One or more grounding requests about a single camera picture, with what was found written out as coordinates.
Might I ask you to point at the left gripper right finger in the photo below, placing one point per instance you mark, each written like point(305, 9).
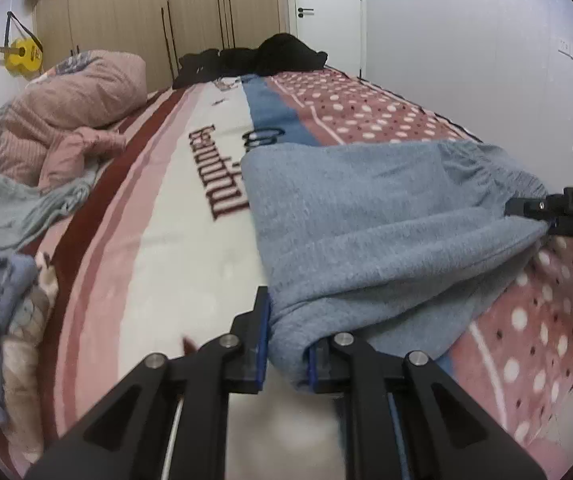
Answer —
point(405, 418)

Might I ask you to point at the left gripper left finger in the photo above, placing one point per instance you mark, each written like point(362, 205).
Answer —
point(167, 418)

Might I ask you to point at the grey-blue knit pants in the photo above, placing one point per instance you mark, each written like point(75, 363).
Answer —
point(401, 244)

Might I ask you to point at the pink striped patterned bed blanket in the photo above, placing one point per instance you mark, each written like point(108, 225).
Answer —
point(164, 249)

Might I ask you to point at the light green garment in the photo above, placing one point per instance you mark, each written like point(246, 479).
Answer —
point(27, 212)

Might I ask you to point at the pink grey striped duvet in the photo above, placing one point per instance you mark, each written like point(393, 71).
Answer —
point(56, 125)

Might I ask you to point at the white room door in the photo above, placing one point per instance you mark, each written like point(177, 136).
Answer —
point(335, 27)

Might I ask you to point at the black clothes pile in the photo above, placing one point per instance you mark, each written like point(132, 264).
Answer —
point(280, 53)

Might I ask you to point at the yellow ukulele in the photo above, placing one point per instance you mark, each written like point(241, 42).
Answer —
point(25, 54)

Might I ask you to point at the beige wooden wardrobe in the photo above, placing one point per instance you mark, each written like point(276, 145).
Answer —
point(159, 31)

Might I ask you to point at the white wall socket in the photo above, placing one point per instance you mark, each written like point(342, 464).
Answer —
point(565, 47)

